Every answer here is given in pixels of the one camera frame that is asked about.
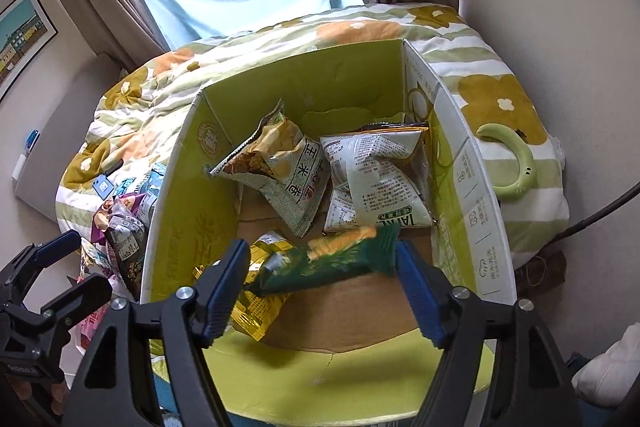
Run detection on blue white headboard item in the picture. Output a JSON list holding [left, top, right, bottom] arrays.
[[11, 129, 40, 183]]

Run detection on person's left hand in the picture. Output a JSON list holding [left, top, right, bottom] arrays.
[[8, 376, 68, 417]]

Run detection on yellow foil snack packet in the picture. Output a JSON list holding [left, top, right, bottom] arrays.
[[191, 230, 293, 346]]

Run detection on white triangular snack bag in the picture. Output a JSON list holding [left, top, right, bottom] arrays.
[[320, 124, 433, 232]]

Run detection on black lamp stand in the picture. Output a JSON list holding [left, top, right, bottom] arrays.
[[544, 180, 640, 249]]

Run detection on maroon white snack bag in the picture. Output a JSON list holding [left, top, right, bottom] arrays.
[[105, 216, 148, 301]]

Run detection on framed houses picture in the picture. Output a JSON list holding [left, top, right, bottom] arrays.
[[0, 0, 58, 101]]

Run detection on purple snack bag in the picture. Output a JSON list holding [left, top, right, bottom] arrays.
[[90, 194, 143, 245]]

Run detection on grey headboard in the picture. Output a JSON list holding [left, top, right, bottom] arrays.
[[14, 53, 122, 223]]

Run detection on dark green snack packet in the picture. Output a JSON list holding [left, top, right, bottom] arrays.
[[244, 225, 400, 297]]

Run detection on pink snack bag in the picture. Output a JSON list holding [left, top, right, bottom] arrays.
[[73, 298, 112, 355]]

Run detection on blue seal snack bag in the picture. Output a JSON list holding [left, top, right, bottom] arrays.
[[114, 162, 166, 228]]

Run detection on green cardboard box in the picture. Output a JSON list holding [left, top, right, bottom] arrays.
[[139, 38, 519, 427]]

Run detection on blue patterned table cloth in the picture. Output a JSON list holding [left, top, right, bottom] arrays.
[[150, 371, 501, 427]]

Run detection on floral striped duvet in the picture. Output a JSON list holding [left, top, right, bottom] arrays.
[[54, 2, 572, 268]]

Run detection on corn snack bag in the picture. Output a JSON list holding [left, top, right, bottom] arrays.
[[209, 102, 331, 237]]

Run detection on blue card tag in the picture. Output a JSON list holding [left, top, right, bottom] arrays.
[[92, 173, 115, 200]]

